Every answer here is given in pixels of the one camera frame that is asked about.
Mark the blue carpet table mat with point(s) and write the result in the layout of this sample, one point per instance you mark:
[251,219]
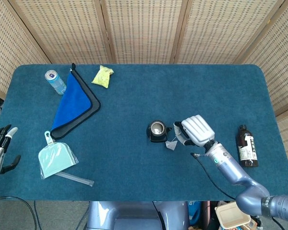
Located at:
[144,95]

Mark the blue-grey robot torso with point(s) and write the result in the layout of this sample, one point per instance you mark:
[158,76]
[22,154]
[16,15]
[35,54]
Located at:
[134,215]

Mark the blue plastic snack packet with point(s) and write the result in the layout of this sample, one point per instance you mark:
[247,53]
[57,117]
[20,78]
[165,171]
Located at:
[194,213]

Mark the yellow snack packet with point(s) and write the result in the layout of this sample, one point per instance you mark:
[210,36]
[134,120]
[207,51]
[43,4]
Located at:
[102,77]

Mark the beige cardboard box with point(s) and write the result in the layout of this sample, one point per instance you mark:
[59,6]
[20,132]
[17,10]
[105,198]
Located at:
[230,214]

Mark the brown bottle with white label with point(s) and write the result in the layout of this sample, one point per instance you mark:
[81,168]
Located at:
[248,148]

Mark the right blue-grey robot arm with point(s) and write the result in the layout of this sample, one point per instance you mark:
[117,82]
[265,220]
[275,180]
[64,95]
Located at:
[230,167]

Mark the woven wicker folding screen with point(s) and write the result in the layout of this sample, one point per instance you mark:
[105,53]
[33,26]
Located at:
[144,28]

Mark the blue and grey folded cloth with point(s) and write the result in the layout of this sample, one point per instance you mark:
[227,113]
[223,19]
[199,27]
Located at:
[73,103]

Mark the black mug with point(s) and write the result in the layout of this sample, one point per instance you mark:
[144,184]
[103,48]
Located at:
[158,138]

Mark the mint green dustpan in wrap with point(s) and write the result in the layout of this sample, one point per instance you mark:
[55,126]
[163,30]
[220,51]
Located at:
[54,160]

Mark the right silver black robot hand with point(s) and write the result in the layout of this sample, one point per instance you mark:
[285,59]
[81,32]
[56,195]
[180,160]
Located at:
[199,130]

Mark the light blue drink can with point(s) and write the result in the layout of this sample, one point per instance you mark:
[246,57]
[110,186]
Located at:
[57,83]

